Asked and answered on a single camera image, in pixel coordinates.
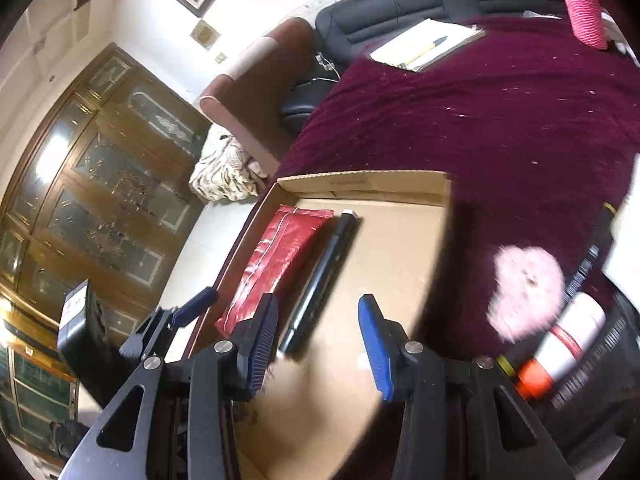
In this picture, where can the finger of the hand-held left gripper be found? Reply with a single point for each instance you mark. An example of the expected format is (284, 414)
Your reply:
(195, 306)

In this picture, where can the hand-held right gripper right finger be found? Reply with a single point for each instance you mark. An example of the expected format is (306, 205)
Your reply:
(377, 355)

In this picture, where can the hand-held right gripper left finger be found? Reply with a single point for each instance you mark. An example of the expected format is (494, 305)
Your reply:
(260, 355)

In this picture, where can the cardboard box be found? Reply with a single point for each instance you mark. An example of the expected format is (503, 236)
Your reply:
(385, 260)

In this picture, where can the white foam block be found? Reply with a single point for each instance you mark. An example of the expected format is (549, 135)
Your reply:
(627, 250)

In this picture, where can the red foil packet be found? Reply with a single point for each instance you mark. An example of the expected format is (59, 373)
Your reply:
(280, 260)

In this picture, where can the long black tube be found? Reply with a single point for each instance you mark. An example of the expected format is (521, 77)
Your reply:
(325, 270)

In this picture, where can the patterned beige blanket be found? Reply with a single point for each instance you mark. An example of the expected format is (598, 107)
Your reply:
(220, 170)

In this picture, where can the wooden glass door cabinet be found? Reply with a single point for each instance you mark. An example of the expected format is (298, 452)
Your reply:
(100, 185)

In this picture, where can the pink fluffy pouch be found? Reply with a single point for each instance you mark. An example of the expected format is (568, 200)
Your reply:
(525, 285)

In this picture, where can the white bottle with orange cap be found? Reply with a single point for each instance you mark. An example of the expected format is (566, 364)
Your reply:
(575, 330)

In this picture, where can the brown armchair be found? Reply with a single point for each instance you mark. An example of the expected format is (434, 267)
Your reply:
(250, 95)

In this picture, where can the black bag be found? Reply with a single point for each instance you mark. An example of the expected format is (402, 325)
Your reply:
(305, 102)

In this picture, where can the burgundy tablecloth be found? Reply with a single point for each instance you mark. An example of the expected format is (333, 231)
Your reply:
(475, 135)

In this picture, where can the yellow pen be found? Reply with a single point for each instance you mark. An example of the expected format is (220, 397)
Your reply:
(425, 50)

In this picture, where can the white notebook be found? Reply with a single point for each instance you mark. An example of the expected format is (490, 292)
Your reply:
(430, 45)

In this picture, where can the black leather sofa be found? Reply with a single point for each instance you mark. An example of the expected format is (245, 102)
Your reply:
(400, 5)

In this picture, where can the bottle in pink knitted sleeve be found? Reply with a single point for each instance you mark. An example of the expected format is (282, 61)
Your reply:
(582, 5)

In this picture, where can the small gold wall plaque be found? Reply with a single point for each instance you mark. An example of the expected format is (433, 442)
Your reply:
(204, 34)

